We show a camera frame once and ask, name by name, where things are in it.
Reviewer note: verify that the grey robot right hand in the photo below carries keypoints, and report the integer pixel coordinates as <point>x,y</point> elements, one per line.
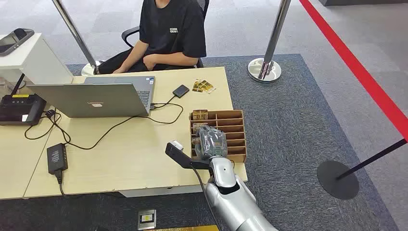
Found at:
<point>210,143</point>

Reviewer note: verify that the person's left hand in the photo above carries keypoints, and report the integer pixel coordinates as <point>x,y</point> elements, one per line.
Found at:
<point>149,62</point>

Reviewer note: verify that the person's right hand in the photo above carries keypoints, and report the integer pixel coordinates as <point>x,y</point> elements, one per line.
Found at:
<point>119,70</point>

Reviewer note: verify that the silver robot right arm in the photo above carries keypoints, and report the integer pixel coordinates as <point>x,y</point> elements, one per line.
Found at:
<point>232,201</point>

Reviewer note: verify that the person's left forearm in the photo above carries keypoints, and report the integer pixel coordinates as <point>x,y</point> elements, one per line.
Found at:
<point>175,59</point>

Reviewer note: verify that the person's right forearm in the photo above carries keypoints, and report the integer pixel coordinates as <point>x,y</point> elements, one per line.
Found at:
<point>134,55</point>

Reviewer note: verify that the gold card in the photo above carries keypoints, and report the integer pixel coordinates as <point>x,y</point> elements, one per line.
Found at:
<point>197,127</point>
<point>196,86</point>
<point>208,86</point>
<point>200,114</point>

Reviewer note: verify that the brown wooden card organizer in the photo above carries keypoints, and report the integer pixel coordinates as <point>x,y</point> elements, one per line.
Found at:
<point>234,130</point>

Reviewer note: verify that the person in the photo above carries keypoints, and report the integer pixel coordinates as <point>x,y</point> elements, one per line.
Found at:
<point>172,32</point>

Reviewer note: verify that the black office chair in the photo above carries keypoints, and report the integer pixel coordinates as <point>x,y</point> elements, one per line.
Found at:
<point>129,33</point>

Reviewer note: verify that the grey laptop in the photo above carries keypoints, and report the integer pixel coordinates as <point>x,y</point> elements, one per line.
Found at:
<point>95,100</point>

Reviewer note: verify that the dark grey rug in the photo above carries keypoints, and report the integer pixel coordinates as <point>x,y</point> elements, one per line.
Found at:
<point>287,127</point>

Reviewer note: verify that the white cabinet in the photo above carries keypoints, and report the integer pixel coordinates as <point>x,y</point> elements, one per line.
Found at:
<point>35,63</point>

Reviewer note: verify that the yellow strip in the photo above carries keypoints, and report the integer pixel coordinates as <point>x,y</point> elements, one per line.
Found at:
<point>185,228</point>

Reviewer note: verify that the metal floor outlet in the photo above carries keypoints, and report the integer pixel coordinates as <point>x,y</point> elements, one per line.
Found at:
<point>147,219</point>

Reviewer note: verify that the black router with antenna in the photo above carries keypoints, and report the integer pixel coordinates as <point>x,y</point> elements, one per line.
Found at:
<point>20,110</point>

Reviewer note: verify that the black power adapter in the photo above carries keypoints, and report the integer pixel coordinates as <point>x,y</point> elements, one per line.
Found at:
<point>57,157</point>

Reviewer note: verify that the grey handheld screen device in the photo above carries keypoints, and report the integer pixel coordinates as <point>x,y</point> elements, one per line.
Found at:
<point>12,40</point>

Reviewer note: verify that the red barrier belt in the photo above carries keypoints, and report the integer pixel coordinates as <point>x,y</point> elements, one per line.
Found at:
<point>360,71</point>

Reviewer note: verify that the chrome stanchion post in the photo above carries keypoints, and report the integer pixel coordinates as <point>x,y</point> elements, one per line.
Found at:
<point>75,33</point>
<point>274,35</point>

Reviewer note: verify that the black stanchion post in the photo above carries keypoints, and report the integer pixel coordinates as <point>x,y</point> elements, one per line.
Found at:
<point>338,180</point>

